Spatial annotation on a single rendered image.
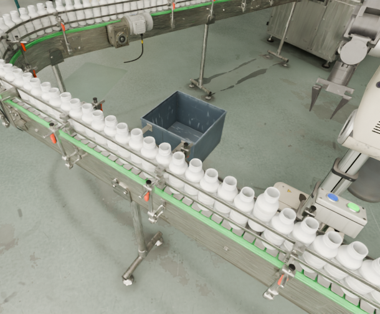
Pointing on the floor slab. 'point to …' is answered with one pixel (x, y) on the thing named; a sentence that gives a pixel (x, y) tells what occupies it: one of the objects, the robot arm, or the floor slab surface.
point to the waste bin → (375, 180)
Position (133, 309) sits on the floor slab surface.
